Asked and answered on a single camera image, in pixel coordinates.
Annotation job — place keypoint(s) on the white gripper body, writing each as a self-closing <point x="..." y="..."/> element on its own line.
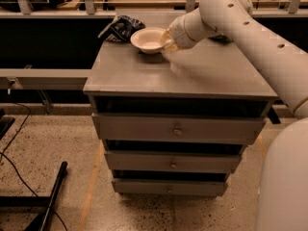
<point x="177" y="33"/>

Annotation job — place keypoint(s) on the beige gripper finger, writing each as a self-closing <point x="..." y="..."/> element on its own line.
<point x="168" y="44"/>
<point x="166" y="35"/>

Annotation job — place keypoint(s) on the white paper bowl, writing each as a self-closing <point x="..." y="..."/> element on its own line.
<point x="148" y="40"/>

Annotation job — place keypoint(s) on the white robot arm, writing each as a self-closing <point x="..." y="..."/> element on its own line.
<point x="283" y="189"/>

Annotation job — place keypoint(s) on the green chip bag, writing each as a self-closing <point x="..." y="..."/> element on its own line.
<point x="224" y="38"/>

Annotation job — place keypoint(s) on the blue chip bag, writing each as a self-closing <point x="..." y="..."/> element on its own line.
<point x="121" y="29"/>

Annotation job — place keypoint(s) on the grey drawer cabinet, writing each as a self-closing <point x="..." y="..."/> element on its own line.
<point x="211" y="80"/>

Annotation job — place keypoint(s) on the top grey drawer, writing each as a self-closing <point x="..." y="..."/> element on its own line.
<point x="177" y="129"/>

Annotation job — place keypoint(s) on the grey drawer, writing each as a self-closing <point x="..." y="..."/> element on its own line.
<point x="172" y="162"/>
<point x="177" y="129"/>
<point x="195" y="188"/>

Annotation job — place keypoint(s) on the middle grey drawer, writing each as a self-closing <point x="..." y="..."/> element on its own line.
<point x="172" y="162"/>

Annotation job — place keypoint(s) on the bottom grey drawer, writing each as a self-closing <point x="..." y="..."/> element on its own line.
<point x="195" y="188"/>

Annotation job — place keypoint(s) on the black stand leg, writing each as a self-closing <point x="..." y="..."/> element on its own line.
<point x="46" y="203"/>

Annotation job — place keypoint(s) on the grey metal rail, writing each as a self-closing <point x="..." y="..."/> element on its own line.
<point x="43" y="79"/>

